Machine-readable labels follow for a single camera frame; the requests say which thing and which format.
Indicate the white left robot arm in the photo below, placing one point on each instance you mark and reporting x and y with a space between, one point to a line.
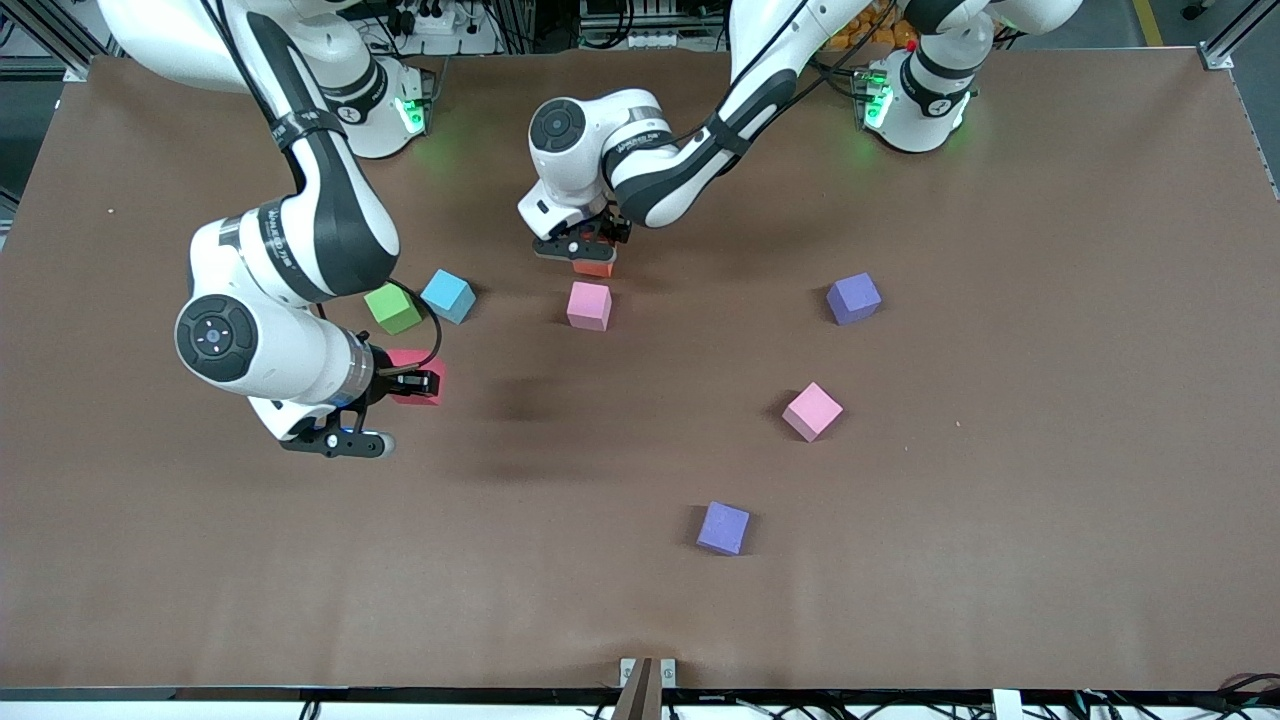
680 180

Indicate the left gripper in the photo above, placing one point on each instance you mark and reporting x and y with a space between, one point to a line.
601 233

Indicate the white table edge block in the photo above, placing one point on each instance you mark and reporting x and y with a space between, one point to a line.
1006 706

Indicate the metal table edge bracket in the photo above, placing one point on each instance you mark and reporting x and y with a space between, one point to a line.
627 670

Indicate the pink foam cube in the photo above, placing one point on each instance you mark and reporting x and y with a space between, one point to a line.
588 305
812 411

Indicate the brown wooden post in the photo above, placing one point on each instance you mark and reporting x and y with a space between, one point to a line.
640 700

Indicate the white power strip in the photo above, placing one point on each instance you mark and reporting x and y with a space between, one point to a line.
440 22

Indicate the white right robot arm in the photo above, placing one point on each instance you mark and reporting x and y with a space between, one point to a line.
330 220

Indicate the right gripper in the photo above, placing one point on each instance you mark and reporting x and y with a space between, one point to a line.
392 380

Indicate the purple foam cube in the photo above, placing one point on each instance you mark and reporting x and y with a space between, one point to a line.
723 527
853 298

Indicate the pile of orange packets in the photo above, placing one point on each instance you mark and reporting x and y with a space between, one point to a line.
885 30

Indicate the blue foam cube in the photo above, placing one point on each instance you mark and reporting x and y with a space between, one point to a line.
447 296

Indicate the metal equipment rack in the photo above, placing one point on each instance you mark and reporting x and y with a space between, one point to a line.
650 20

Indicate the orange foam cube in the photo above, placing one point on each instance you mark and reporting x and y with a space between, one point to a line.
595 268

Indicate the red foam cube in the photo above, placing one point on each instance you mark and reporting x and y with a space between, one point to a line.
410 356

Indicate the green foam cube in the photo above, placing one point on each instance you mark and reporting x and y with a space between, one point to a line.
392 307

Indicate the aluminium frame profile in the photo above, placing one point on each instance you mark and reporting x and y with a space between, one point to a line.
78 72
1215 58

